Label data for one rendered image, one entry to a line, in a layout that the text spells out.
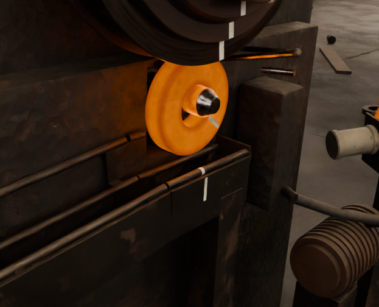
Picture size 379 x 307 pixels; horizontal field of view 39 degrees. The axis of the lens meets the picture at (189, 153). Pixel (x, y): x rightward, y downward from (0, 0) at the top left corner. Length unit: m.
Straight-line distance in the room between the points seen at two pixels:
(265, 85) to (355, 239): 0.34
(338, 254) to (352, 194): 1.43
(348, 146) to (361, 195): 1.37
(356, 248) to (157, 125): 0.49
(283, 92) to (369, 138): 0.24
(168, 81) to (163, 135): 0.08
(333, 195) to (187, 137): 1.66
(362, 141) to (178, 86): 0.47
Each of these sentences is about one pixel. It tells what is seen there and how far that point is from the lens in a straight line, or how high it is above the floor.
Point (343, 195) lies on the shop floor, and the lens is 2.44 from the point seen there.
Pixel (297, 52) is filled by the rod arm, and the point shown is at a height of 0.90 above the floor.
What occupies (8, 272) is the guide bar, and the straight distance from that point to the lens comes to 0.66.
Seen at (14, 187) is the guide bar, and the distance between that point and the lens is 0.72.
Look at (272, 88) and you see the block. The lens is 0.97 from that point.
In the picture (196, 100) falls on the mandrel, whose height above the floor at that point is 0.83.
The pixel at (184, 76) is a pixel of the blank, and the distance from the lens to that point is 0.77.
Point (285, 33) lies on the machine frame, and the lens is 1.11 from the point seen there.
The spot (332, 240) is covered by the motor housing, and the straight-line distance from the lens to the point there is 1.05.
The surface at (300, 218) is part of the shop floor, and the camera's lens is 2.19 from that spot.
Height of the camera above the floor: 1.07
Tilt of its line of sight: 23 degrees down
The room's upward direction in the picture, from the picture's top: 3 degrees clockwise
